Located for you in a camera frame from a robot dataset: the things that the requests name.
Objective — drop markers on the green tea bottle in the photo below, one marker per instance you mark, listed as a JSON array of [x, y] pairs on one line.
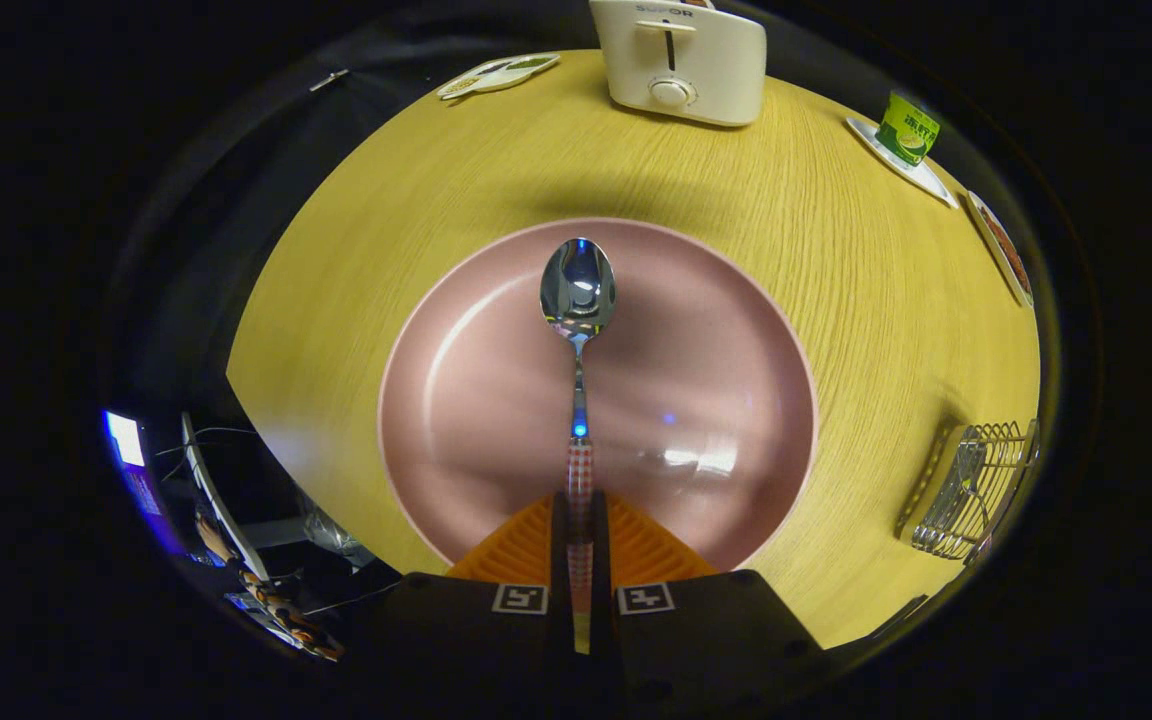
[[906, 130]]

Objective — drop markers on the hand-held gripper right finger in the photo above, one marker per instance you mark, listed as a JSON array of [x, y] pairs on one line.
[[716, 630]]

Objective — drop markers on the lit computer monitor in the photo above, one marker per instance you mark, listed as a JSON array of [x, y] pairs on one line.
[[131, 450]]

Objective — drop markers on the white toaster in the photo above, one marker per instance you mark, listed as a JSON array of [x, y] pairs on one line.
[[681, 60]]

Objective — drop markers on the white square coaster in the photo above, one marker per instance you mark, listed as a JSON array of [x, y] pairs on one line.
[[926, 180]]

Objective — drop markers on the pink plate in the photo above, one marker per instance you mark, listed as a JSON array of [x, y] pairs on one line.
[[696, 400]]

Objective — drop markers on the white divided condiment tray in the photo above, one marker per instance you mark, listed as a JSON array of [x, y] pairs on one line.
[[496, 75]]

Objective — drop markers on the white food plate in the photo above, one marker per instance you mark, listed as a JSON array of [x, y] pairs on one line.
[[1001, 250]]

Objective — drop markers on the metal perforated basket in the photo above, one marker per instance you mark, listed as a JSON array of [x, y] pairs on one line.
[[1006, 480]]

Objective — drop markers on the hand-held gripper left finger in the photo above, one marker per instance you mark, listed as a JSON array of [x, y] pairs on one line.
[[456, 630]]

